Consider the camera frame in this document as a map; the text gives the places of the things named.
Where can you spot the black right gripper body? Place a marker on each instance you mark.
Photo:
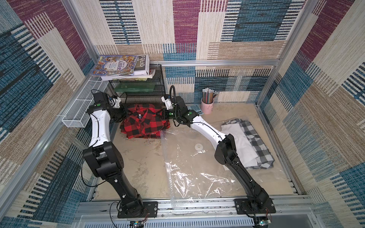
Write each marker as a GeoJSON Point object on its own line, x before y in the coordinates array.
{"type": "Point", "coordinates": [167, 115]}

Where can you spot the red black plaid shirt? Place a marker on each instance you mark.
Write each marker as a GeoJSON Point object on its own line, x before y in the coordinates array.
{"type": "Point", "coordinates": [144, 121]}

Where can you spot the white wire mesh basket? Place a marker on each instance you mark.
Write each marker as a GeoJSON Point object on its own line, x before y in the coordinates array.
{"type": "Point", "coordinates": [76, 116]}

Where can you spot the clear plastic vacuum bag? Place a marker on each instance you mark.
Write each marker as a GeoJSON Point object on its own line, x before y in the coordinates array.
{"type": "Point", "coordinates": [196, 175]}

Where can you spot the colourful illustrated book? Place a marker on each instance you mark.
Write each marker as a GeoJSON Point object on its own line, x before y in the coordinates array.
{"type": "Point", "coordinates": [114, 65]}

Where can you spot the coloured pencils bundle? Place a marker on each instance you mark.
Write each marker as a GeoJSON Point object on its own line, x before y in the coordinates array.
{"type": "Point", "coordinates": [208, 95]}

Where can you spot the grey white checked shirt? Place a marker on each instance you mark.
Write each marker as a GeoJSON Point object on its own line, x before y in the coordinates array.
{"type": "Point", "coordinates": [265, 159]}

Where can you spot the black folio book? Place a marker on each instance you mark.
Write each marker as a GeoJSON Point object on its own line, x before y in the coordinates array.
{"type": "Point", "coordinates": [142, 71]}

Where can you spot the pink metal pencil bucket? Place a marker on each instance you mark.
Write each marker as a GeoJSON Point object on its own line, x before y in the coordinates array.
{"type": "Point", "coordinates": [206, 108]}

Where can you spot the black wire shelf rack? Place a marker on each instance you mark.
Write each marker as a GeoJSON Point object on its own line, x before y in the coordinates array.
{"type": "Point", "coordinates": [153, 97]}

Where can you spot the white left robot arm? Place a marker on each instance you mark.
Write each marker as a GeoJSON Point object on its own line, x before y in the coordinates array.
{"type": "Point", "coordinates": [104, 159]}

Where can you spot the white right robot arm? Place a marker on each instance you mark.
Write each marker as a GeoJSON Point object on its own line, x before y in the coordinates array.
{"type": "Point", "coordinates": [225, 152]}

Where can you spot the teal desk calculator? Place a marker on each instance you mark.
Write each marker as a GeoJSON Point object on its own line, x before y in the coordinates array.
{"type": "Point", "coordinates": [195, 109]}

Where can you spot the white folded shirt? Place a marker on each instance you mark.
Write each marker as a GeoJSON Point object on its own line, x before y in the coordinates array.
{"type": "Point", "coordinates": [245, 151]}

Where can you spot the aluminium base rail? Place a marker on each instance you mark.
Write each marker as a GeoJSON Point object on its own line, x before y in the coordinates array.
{"type": "Point", "coordinates": [292, 211]}

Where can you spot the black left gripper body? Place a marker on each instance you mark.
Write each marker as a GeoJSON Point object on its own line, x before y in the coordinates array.
{"type": "Point", "coordinates": [118, 114]}

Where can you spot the green flat box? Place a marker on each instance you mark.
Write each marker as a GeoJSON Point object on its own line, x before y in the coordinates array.
{"type": "Point", "coordinates": [134, 87]}

